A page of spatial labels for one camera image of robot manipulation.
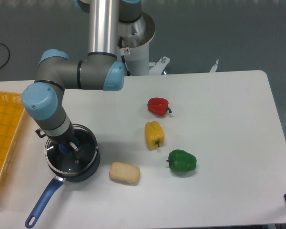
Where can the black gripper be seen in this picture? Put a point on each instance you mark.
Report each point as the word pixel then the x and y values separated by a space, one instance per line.
pixel 62 138

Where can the glass lid blue knob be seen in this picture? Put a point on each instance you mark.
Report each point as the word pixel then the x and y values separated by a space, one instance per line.
pixel 66 164

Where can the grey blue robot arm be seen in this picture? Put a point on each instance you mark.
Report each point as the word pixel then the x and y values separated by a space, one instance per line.
pixel 99 71

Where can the dark blue saucepan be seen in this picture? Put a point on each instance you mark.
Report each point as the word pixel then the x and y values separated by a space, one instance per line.
pixel 52 187

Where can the beige bread loaf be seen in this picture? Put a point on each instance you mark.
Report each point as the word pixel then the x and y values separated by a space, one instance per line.
pixel 124 172

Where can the yellow plastic basket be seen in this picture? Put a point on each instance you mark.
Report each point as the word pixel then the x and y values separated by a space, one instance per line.
pixel 12 113

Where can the yellow bell pepper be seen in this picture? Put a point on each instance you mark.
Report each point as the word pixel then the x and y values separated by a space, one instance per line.
pixel 154 135

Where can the red bell pepper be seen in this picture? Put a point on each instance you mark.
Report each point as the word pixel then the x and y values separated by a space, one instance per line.
pixel 159 106

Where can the green bell pepper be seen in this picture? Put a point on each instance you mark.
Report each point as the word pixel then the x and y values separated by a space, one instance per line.
pixel 181 161

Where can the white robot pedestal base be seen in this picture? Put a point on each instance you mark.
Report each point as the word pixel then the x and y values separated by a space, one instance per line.
pixel 134 47

